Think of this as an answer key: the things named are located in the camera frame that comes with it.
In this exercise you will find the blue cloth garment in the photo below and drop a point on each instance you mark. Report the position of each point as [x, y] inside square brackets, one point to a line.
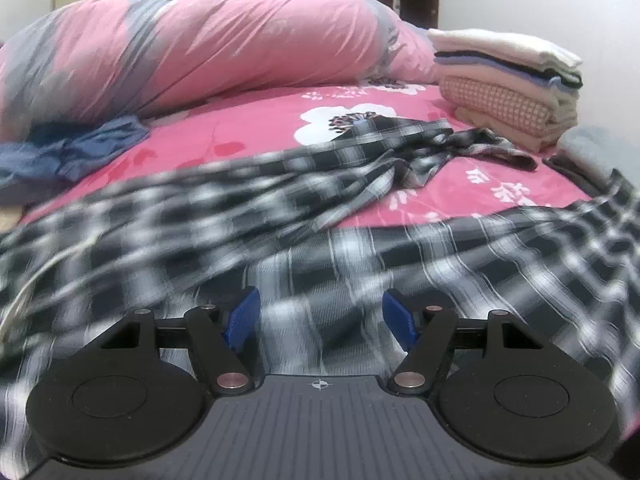
[85, 147]

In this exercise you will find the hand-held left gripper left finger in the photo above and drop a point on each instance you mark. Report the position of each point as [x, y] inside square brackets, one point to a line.
[245, 317]

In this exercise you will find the black white plaid shirt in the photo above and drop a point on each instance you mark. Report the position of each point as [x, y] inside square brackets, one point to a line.
[320, 240]

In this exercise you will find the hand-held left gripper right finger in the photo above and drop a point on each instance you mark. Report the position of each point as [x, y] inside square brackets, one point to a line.
[397, 317]

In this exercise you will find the stack of folded clothes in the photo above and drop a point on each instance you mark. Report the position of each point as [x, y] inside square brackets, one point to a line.
[505, 90]

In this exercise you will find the pink grey duvet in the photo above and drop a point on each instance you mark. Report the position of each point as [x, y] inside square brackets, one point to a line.
[210, 45]

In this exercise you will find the pink floral bed blanket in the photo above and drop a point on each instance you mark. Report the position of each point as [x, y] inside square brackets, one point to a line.
[240, 130]

